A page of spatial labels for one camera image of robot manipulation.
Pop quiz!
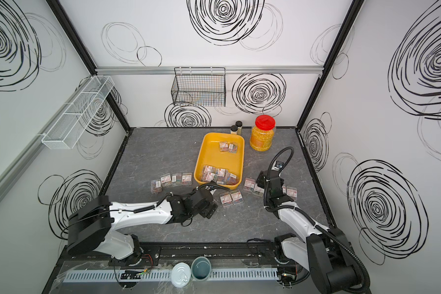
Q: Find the paper clip box table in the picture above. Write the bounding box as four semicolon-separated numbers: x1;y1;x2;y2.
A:
181;173;192;186
253;184;265;197

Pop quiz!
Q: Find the yellow plastic tray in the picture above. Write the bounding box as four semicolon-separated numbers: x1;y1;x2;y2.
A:
194;132;245;190

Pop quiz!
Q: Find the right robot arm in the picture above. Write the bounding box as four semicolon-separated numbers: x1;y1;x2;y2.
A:
256;170;371;294

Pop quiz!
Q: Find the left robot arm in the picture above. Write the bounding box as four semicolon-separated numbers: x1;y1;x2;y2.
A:
67;183;220;260

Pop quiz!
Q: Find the paper clip box in tray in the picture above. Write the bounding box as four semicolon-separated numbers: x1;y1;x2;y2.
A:
219;142;229;152

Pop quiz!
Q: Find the red lid corn jar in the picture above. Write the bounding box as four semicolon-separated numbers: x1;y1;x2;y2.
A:
249;115;276;151

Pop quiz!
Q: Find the teal cup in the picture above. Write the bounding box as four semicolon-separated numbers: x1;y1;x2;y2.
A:
191;257;213;281

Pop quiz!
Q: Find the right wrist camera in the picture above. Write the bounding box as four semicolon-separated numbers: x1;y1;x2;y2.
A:
271;160;284;173

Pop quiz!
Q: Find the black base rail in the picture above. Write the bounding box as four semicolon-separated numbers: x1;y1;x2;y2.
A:
58;240;354;265

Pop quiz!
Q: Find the black corrugated cable right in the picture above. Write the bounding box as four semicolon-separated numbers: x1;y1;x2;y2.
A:
267;146;371;294

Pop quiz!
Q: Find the black wire basket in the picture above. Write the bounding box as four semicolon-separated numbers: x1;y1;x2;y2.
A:
170;67;227;107

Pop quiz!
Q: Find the white slotted cable duct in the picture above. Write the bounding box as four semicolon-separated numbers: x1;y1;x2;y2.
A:
62;267;280;284

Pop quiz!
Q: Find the white mesh wall shelf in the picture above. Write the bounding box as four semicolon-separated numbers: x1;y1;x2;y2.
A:
41;75;115;149

